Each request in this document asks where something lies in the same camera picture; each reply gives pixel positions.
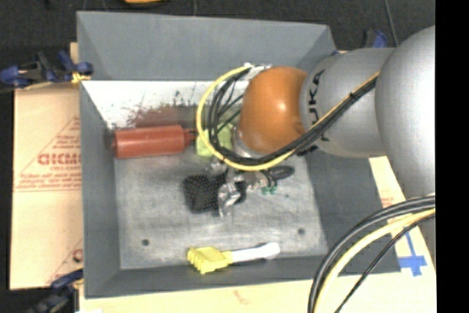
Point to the yellow and white brush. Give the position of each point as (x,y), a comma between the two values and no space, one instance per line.
(210,258)

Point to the brown cardboard board, red print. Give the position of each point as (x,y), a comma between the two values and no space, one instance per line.
(44,194)

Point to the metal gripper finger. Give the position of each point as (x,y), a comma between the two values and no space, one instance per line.
(228,200)
(219,168)

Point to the grey metal bin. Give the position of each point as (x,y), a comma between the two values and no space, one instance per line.
(154,201)

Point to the red-brown squeeze bottle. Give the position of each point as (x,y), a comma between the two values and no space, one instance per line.
(148,141)

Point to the yellow-green sponge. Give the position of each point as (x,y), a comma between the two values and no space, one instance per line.
(203,149)

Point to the black dotted brush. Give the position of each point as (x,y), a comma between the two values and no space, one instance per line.
(201,194)

